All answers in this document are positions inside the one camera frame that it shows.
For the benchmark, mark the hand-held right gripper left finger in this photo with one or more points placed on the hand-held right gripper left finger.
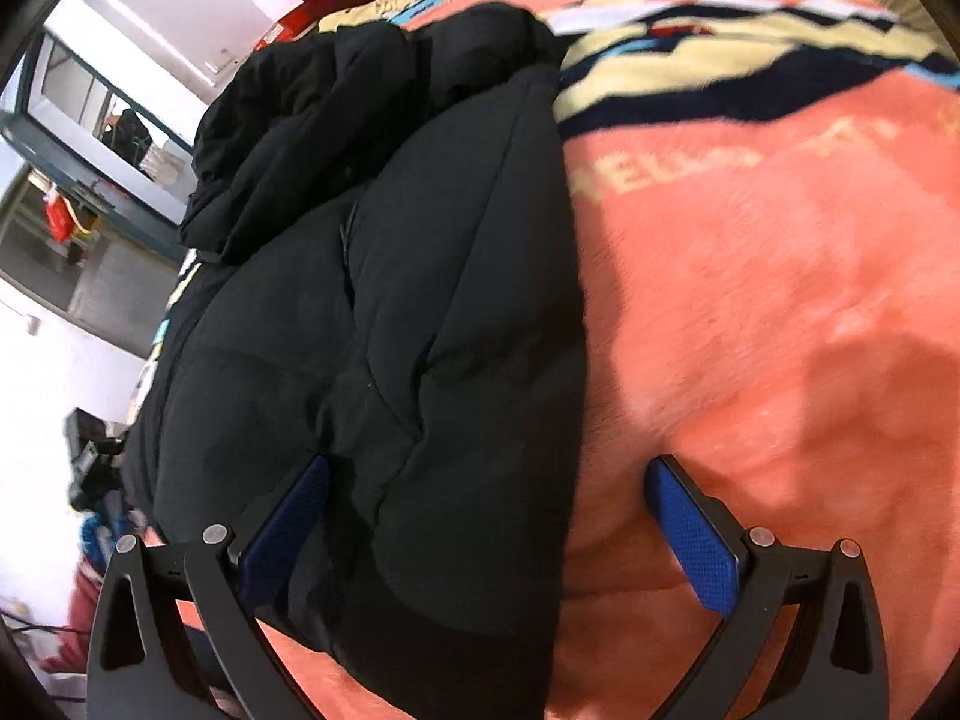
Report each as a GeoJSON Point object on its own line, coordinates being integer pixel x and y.
{"type": "Point", "coordinates": [289, 532]}

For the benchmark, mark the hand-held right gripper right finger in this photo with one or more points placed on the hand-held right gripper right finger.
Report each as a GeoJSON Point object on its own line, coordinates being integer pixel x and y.
{"type": "Point", "coordinates": [694, 540]}

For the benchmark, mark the black hooded puffer jacket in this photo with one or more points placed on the black hooded puffer jacket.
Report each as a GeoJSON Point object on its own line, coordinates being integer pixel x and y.
{"type": "Point", "coordinates": [412, 315]}

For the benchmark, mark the red cloth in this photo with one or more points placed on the red cloth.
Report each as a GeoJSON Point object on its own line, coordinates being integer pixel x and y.
{"type": "Point", "coordinates": [71, 630]}

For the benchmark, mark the grey metal window panel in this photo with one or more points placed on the grey metal window panel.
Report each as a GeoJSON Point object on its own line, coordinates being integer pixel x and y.
{"type": "Point", "coordinates": [112, 285]}

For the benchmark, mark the orange cartoon printed blanket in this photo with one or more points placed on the orange cartoon printed blanket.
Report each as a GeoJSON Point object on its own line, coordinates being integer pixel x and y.
{"type": "Point", "coordinates": [750, 315]}

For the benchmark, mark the red plastic bag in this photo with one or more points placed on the red plastic bag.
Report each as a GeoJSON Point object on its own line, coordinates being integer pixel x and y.
{"type": "Point", "coordinates": [58, 221]}

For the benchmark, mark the dark hanging garment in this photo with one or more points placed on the dark hanging garment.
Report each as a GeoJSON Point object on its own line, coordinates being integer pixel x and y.
{"type": "Point", "coordinates": [131, 136]}

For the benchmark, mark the green framed glass door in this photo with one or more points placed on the green framed glass door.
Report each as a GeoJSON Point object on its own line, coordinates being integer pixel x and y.
{"type": "Point", "coordinates": [45, 136]}

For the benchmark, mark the red cardboard box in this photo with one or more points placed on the red cardboard box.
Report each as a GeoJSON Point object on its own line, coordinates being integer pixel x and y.
{"type": "Point", "coordinates": [289, 26]}

